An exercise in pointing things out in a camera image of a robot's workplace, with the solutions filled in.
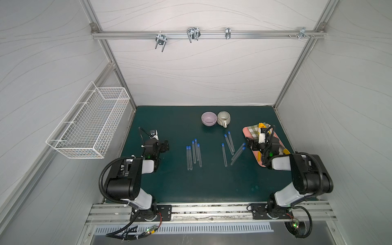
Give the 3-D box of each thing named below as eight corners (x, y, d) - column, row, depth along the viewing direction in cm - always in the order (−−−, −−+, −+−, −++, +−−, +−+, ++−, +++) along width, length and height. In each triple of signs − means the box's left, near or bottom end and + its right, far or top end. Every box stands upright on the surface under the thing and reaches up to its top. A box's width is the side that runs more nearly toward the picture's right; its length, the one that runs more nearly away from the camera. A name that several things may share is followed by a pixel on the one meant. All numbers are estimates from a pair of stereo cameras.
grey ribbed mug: (214, 122, 111) (214, 116, 106) (221, 114, 116) (222, 108, 112) (224, 129, 107) (226, 123, 103) (232, 120, 113) (233, 114, 108)
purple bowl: (201, 126, 110) (201, 121, 105) (201, 117, 116) (201, 111, 111) (216, 126, 110) (217, 121, 105) (215, 117, 116) (216, 111, 111)
